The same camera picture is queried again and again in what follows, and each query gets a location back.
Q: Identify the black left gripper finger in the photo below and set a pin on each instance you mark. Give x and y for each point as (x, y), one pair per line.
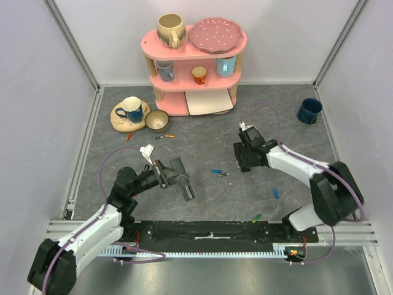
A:
(174, 179)
(163, 169)

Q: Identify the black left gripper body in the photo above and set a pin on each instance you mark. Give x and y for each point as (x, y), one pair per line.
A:
(147, 179)

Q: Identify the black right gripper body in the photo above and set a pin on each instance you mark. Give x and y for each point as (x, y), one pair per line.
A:
(242, 158)

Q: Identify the black remote control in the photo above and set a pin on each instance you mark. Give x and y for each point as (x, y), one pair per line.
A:
(187, 191)

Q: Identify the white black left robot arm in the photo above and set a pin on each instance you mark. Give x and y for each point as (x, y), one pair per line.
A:
(58, 263)

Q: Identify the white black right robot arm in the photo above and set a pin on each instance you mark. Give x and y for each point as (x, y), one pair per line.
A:
(334, 192)

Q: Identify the red battery near coaster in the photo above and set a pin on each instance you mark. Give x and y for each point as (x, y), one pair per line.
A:
(128, 136)

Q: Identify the blue battery right side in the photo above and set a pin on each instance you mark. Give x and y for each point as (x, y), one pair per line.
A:
(275, 193)

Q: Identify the brown beige bowl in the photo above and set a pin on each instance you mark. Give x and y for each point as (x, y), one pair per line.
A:
(157, 120)

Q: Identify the beige round coaster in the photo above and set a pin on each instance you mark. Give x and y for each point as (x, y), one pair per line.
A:
(124, 125)

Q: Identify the white flat board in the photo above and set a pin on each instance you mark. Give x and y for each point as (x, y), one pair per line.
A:
(208, 102)

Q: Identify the green yellow battery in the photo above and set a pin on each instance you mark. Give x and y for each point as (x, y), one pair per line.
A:
(256, 218)

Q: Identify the dark blue cup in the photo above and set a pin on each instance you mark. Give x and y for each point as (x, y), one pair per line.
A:
(309, 110)

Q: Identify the navy white mug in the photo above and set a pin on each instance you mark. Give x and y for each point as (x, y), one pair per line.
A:
(131, 109)

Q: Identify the light blue mug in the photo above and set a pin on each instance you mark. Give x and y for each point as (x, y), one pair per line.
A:
(225, 66)

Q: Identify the small orange cup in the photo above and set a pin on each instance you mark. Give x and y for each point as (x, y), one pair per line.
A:
(199, 74)

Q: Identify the pink three-tier shelf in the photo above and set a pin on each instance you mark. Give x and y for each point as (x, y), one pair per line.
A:
(170, 96)

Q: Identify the grey blue mug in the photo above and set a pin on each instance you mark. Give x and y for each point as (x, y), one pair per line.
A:
(165, 70)

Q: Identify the pink dotted plate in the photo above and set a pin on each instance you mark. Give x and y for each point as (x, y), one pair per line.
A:
(215, 35)

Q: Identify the beige ceramic mug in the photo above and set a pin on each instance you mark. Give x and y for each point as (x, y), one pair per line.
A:
(171, 30)

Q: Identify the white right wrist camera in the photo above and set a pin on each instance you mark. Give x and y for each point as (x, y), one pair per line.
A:
(243, 126)

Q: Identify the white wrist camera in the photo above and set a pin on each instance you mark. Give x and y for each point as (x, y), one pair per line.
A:
(243, 126)
(147, 151)

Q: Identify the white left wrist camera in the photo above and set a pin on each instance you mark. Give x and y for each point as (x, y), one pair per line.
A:
(147, 151)

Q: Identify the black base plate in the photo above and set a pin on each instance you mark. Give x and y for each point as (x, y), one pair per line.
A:
(214, 236)

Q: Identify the white slotted cable duct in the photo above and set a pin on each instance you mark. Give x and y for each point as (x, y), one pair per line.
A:
(120, 252)

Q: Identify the aluminium frame rail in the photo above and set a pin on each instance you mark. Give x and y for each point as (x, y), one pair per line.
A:
(347, 233)

